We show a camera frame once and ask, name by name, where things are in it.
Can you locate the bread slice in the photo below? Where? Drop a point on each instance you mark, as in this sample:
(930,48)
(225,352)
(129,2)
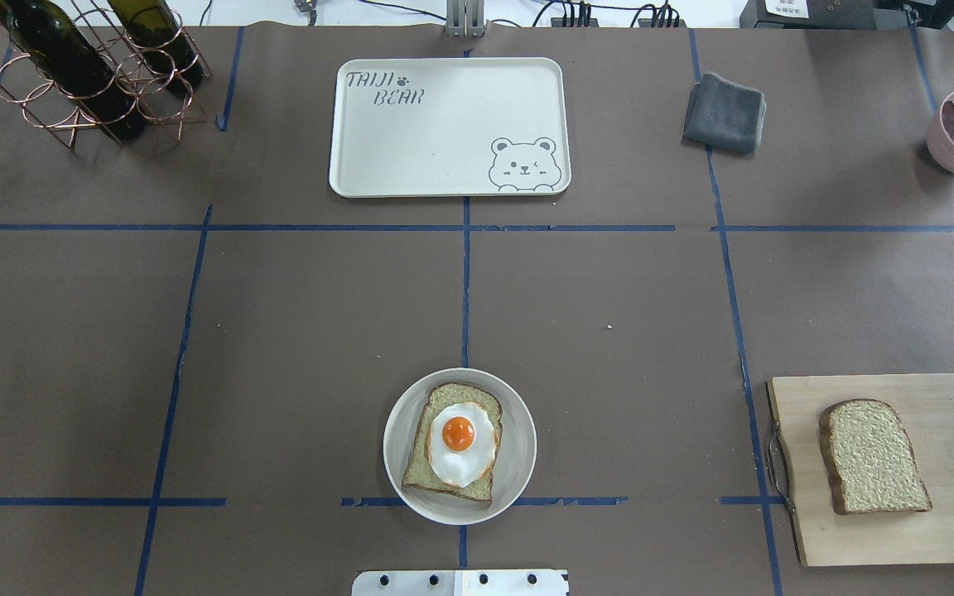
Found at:
(870,462)
(419,474)

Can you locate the cream bear serving tray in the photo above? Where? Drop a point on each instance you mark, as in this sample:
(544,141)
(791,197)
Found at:
(411,128)

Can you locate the fried egg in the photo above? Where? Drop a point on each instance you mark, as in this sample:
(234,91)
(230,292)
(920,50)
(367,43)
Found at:
(463,444)

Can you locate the bread slice under egg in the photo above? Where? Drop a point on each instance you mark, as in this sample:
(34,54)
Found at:
(419,474)

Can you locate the grey round plate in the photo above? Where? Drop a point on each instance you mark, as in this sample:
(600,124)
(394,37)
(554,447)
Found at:
(512,469)

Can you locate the folded grey cloth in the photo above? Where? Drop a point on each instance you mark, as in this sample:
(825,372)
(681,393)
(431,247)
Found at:
(724,114)

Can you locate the wooden cutting board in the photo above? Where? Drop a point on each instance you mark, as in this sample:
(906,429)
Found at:
(925,404)

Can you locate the dark green wine bottle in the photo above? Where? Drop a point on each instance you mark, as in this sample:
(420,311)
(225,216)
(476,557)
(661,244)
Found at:
(58,49)

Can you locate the aluminium frame post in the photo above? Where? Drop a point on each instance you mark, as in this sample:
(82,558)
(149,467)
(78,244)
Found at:
(465,19)

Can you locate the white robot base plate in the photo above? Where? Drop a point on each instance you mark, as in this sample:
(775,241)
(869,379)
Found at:
(462,582)

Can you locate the copper wire bottle rack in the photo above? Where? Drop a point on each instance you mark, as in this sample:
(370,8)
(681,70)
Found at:
(45,107)

